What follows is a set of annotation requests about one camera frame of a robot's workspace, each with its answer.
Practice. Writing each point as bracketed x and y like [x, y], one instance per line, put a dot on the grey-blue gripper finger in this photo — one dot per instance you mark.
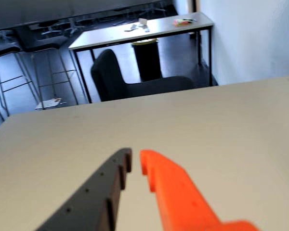
[91, 202]

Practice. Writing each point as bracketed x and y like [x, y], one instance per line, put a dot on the black cylindrical bin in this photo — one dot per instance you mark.
[148, 62]

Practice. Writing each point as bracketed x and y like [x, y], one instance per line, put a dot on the white table with black legs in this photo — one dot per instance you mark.
[103, 37]

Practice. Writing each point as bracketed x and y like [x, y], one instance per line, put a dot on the colourful sticky notes stack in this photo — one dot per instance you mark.
[181, 22]

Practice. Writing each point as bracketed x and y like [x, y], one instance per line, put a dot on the white paper scraps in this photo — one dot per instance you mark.
[137, 26]

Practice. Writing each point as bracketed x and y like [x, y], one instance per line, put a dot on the black metal-legged bar stool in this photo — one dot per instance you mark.
[43, 41]
[2, 49]

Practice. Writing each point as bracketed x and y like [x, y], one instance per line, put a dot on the papers on floor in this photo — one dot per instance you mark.
[49, 103]

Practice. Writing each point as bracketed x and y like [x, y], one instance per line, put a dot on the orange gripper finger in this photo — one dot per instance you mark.
[180, 199]

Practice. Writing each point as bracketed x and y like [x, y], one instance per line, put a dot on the black upholstered armchair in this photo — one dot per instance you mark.
[110, 79]

